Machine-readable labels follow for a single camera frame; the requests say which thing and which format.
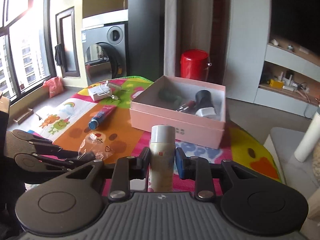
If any clear plastic bag with parts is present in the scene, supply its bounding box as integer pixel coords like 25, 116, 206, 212
78, 131, 113, 160

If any blue pink tube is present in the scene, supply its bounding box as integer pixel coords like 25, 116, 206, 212
88, 105, 116, 130

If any white product box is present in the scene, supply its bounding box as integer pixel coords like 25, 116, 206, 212
88, 83, 113, 102

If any white cable with plug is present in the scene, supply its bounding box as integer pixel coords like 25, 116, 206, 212
99, 80, 123, 100

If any white spray can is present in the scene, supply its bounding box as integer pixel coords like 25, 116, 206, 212
148, 125, 176, 192

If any white charger adapter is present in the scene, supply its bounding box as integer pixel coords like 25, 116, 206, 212
195, 107, 216, 118

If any red metal handle tool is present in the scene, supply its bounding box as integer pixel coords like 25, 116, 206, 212
176, 100, 196, 113

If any colourful cartoon play mat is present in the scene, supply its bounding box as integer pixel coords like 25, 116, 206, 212
26, 76, 280, 181

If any red plastic bag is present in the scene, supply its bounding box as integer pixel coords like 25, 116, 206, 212
43, 76, 63, 98

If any grey side table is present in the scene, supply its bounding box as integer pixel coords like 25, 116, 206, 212
264, 127, 319, 199

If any pink cardboard box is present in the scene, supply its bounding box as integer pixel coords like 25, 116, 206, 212
130, 76, 226, 149

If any grey washing machine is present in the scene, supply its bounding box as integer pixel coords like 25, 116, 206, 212
81, 9, 129, 85

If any grey TV shelf unit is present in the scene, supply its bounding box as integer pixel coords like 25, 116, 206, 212
254, 34, 319, 118

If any red cylindrical canister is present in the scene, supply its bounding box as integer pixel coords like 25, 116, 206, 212
180, 49, 212, 81

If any black television screen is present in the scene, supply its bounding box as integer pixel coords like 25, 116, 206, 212
271, 0, 319, 55

